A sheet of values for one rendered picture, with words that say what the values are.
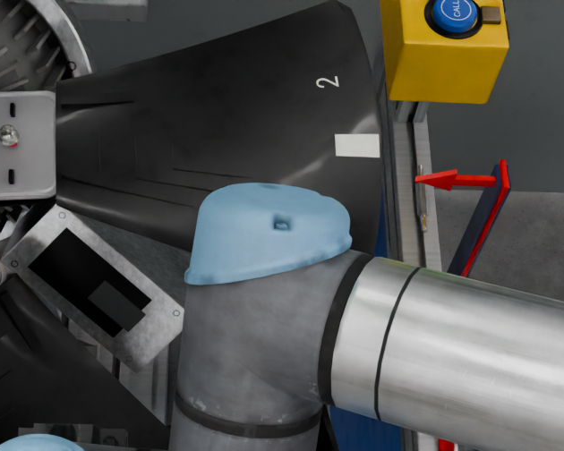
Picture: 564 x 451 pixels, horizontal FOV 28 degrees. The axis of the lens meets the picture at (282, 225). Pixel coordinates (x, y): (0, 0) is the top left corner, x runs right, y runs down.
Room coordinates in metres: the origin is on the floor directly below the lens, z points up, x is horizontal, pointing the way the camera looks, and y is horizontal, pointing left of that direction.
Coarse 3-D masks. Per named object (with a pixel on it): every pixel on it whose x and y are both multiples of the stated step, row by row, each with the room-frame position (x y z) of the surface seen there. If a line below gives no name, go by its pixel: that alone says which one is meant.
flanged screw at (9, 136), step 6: (6, 126) 0.42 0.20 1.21; (12, 126) 0.42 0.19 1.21; (0, 132) 0.41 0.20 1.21; (6, 132) 0.42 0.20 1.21; (12, 132) 0.42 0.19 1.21; (18, 132) 0.42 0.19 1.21; (0, 138) 0.42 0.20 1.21; (6, 138) 0.41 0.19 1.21; (12, 138) 0.41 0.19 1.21; (18, 138) 0.42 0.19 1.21; (6, 144) 0.41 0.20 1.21; (12, 144) 0.41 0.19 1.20
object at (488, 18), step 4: (480, 8) 0.72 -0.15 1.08; (484, 8) 0.72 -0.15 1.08; (488, 8) 0.72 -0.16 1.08; (492, 8) 0.72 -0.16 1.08; (496, 8) 0.73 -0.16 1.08; (484, 12) 0.72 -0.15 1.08; (488, 12) 0.72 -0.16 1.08; (492, 12) 0.72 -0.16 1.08; (496, 12) 0.72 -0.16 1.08; (484, 16) 0.71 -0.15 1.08; (488, 16) 0.71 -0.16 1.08; (492, 16) 0.71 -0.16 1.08; (496, 16) 0.72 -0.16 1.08; (484, 20) 0.71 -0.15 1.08; (488, 20) 0.71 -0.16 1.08; (492, 20) 0.71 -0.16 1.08; (496, 20) 0.71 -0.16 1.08; (500, 20) 0.71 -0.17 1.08
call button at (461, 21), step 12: (444, 0) 0.72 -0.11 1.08; (456, 0) 0.72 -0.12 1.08; (468, 0) 0.73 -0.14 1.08; (432, 12) 0.71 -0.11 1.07; (444, 12) 0.71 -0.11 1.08; (456, 12) 0.71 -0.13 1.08; (468, 12) 0.71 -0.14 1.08; (444, 24) 0.70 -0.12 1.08; (456, 24) 0.69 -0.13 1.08; (468, 24) 0.70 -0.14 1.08
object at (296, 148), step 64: (128, 64) 0.50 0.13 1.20; (192, 64) 0.50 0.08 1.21; (256, 64) 0.51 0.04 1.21; (320, 64) 0.52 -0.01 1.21; (64, 128) 0.43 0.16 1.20; (128, 128) 0.44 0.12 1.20; (192, 128) 0.45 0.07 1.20; (256, 128) 0.46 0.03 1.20; (320, 128) 0.47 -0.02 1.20; (64, 192) 0.38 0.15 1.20; (128, 192) 0.39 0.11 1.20; (192, 192) 0.40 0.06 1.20; (320, 192) 0.42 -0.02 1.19
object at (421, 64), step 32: (384, 0) 0.78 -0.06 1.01; (416, 0) 0.72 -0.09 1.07; (480, 0) 0.74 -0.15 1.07; (384, 32) 0.74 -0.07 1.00; (416, 32) 0.69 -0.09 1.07; (448, 32) 0.69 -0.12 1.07; (480, 32) 0.70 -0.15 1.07; (416, 64) 0.67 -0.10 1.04; (448, 64) 0.68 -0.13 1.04; (480, 64) 0.68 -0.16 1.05; (416, 96) 0.68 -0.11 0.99; (448, 96) 0.68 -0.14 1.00; (480, 96) 0.68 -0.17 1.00
